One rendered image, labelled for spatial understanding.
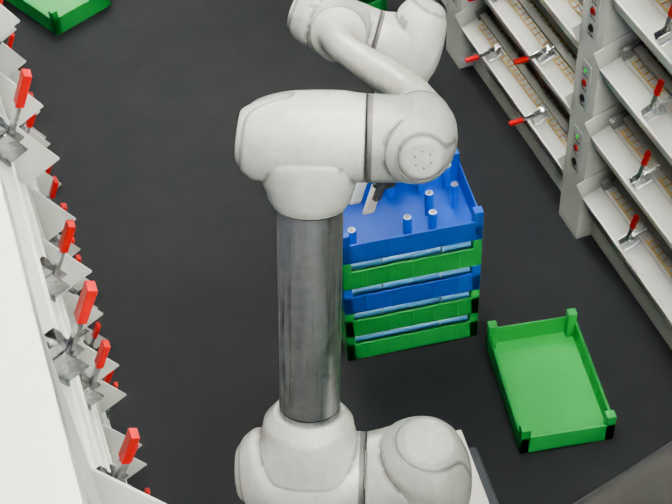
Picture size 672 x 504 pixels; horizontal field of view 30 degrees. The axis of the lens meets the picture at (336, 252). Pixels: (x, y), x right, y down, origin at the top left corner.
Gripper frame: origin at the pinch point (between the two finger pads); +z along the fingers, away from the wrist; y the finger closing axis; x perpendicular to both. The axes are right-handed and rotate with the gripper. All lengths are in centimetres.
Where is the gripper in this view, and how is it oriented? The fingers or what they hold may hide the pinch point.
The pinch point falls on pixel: (365, 194)
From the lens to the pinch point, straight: 251.9
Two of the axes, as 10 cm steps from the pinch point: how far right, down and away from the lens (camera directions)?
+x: 6.9, -1.8, 7.0
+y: 6.7, 5.3, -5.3
